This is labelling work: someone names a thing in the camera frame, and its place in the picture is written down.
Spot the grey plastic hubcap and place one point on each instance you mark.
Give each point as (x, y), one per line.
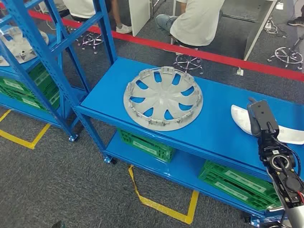
(16, 47)
(164, 100)

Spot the yellow floor tape marking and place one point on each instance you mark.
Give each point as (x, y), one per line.
(26, 143)
(166, 210)

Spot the chrome chair base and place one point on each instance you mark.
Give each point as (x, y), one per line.
(91, 40)
(288, 55)
(188, 61)

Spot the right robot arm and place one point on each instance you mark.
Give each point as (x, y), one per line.
(282, 170)

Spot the white desk panel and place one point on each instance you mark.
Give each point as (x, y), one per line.
(139, 15)

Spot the red floor tape line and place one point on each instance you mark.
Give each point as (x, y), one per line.
(213, 56)

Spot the white desk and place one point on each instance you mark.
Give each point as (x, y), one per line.
(259, 22)

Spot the blue metal shelf rack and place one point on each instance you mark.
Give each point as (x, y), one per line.
(213, 126)
(71, 59)

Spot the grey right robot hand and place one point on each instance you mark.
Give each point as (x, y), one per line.
(252, 122)

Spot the white curved plastic part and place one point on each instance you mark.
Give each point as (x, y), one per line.
(240, 119)

